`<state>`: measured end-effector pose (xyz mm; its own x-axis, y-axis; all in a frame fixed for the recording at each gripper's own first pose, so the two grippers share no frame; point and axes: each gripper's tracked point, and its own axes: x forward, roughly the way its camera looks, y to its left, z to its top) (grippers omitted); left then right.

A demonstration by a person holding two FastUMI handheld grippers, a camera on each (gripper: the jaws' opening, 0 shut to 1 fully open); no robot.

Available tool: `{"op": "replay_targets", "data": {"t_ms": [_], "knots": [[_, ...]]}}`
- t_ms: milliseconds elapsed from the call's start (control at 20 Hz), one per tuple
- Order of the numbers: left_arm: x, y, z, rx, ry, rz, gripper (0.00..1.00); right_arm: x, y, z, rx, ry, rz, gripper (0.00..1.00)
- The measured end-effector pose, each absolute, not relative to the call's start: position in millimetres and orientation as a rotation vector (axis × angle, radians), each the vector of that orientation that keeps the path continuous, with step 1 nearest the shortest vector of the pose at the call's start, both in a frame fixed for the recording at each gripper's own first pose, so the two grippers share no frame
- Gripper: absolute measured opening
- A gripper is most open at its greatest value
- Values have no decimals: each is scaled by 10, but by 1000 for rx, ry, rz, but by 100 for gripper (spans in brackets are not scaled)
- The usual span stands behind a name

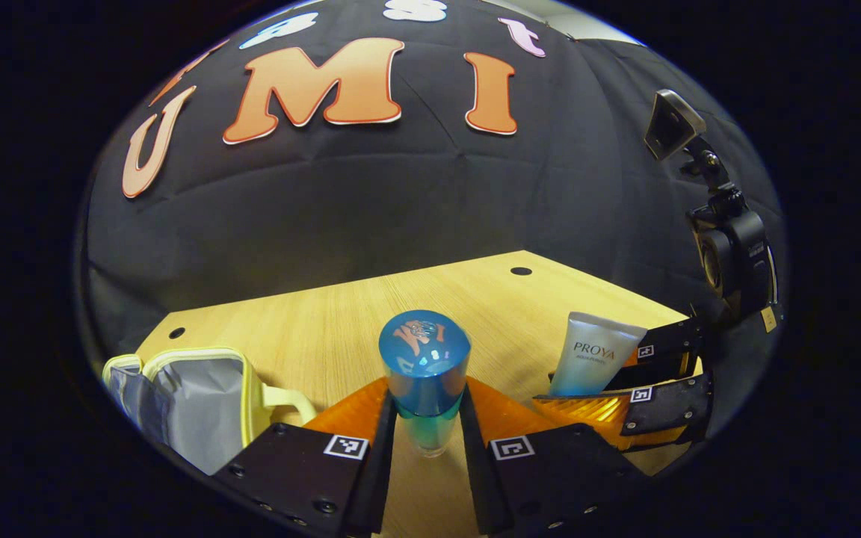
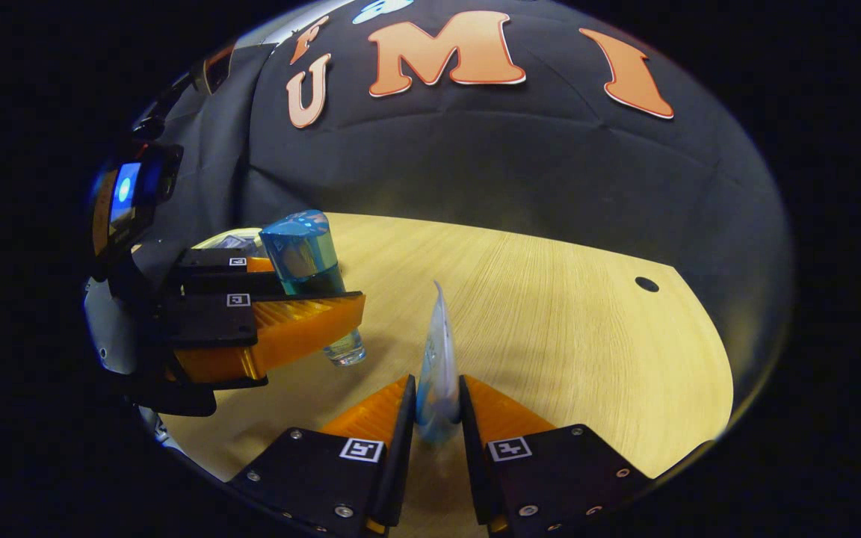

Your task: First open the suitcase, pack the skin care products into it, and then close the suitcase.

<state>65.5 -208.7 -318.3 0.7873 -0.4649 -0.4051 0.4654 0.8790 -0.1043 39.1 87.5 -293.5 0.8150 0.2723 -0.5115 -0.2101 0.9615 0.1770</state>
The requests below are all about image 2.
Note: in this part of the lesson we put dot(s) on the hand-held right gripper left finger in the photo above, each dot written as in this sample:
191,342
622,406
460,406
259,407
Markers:
400,448

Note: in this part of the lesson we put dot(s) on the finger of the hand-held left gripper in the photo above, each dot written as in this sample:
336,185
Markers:
199,321
206,280

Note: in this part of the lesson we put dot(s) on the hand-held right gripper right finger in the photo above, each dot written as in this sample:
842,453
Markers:
471,463

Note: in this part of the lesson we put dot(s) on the cream yellow suitcase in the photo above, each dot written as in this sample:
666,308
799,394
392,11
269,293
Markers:
232,239

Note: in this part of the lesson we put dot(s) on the blue white cream tube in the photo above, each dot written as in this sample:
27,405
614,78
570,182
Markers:
438,373

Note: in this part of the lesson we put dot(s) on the blue clear toner bottle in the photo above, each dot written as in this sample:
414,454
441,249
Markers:
303,258

